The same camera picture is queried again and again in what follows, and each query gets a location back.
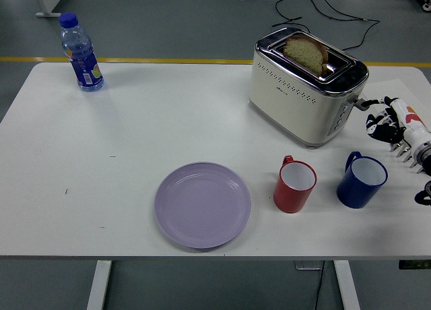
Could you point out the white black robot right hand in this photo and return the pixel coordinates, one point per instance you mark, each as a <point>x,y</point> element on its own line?
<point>404,121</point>

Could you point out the cream and chrome toaster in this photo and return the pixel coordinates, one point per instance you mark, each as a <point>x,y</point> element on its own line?
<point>286,97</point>

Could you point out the seeded bread slice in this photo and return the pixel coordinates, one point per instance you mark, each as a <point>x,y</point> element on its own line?
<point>303,54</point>

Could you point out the purple round plate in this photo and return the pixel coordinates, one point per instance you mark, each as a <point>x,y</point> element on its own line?
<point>202,205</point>

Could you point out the silver metal toast rack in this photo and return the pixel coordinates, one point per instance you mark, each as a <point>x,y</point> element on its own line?
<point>404,153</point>

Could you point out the blue mug white inside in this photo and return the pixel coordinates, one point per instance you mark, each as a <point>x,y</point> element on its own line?
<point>353,192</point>

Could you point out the red mug white inside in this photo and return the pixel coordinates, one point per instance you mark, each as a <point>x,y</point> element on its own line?
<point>289,199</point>

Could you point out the grey box under table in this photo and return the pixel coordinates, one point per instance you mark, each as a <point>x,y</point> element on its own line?
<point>308,264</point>

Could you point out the white table leg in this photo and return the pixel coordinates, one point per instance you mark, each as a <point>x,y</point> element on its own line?
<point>99,286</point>
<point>347,286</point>

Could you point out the clear water bottle blue label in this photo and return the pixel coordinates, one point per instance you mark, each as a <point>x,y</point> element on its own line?
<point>84,67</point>

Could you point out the white background desk leg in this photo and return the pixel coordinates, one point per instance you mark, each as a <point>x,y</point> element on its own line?
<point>42,0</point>

